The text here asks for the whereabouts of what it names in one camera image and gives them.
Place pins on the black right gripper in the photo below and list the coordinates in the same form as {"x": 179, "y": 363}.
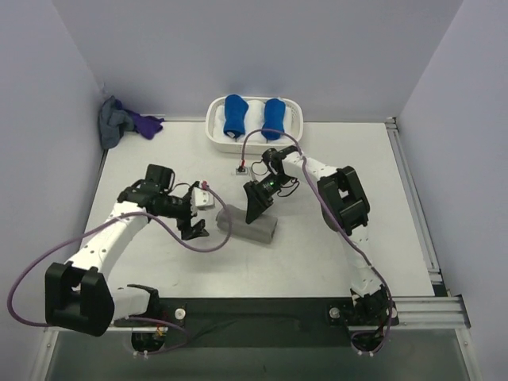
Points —
{"x": 257, "y": 195}

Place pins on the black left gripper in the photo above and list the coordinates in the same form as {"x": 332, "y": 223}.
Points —
{"x": 189, "y": 212}

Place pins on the grey towel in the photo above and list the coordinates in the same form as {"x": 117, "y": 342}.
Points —
{"x": 233, "y": 222}

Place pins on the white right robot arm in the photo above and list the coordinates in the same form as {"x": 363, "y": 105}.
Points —
{"x": 345, "y": 209}

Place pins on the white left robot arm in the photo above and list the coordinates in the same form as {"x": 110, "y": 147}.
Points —
{"x": 77, "y": 294}

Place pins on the white plastic basket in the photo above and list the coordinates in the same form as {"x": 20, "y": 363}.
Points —
{"x": 256, "y": 143}

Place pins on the right blue rolled towel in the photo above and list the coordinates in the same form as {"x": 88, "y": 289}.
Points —
{"x": 274, "y": 113}

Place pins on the blue rolled towel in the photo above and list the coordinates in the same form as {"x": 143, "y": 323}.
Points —
{"x": 235, "y": 109}
{"x": 274, "y": 113}

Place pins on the left blue rolled towel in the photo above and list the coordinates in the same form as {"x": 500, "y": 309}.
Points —
{"x": 235, "y": 109}

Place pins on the purple cloth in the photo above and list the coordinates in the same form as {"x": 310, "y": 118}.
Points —
{"x": 146, "y": 125}

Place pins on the blue grey cloth pile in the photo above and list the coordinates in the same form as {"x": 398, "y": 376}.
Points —
{"x": 113, "y": 122}

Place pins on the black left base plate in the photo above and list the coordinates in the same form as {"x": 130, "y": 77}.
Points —
{"x": 156, "y": 313}

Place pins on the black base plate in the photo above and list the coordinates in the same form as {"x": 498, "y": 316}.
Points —
{"x": 156, "y": 313}
{"x": 343, "y": 311}

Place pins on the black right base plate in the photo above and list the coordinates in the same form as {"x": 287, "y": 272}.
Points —
{"x": 343, "y": 311}

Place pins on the aluminium right side rail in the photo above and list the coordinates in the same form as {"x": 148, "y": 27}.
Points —
{"x": 417, "y": 213}

